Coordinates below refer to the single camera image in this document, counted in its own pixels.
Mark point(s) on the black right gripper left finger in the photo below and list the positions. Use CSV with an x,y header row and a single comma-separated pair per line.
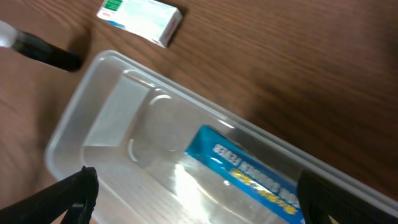
x,y
73,197

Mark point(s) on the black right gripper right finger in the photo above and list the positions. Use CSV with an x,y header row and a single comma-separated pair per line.
x,y
324,202

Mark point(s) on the blue white medicine box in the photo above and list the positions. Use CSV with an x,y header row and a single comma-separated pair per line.
x,y
248,174

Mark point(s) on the white green toothpaste box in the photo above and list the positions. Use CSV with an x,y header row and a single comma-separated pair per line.
x,y
150,19

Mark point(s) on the clear plastic container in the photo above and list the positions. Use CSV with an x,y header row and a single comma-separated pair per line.
x,y
134,127

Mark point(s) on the dark brown medicine bottle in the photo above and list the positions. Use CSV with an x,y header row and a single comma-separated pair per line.
x,y
37,49

